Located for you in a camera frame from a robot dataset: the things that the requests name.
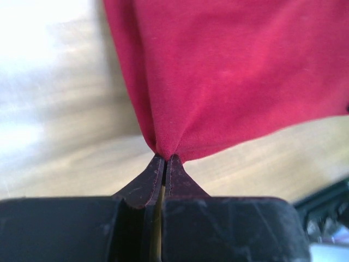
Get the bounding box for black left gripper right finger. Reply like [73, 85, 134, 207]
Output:
[161, 155, 311, 261]

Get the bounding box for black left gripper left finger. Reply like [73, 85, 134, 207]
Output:
[1, 155, 166, 261]

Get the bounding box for dark red t-shirt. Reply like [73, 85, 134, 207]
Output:
[104, 1, 348, 161]

